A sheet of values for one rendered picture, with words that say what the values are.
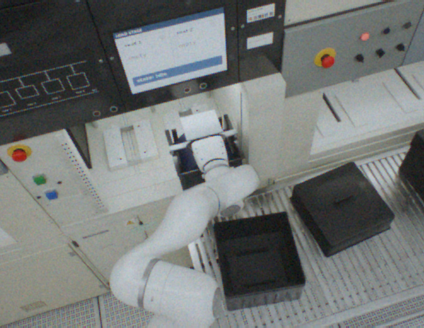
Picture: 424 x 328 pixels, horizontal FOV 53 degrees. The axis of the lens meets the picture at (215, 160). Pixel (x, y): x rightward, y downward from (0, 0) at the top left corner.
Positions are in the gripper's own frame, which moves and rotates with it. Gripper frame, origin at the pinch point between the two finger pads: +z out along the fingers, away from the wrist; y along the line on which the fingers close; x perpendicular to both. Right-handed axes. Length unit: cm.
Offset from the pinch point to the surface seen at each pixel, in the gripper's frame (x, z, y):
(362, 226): -38, -34, 50
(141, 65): 31.5, 1.1, -13.7
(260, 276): -48, -37, 9
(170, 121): -35, 37, -7
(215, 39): 34.0, 1.2, 7.1
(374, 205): -38, -27, 58
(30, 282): -77, 1, -87
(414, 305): -124, -51, 92
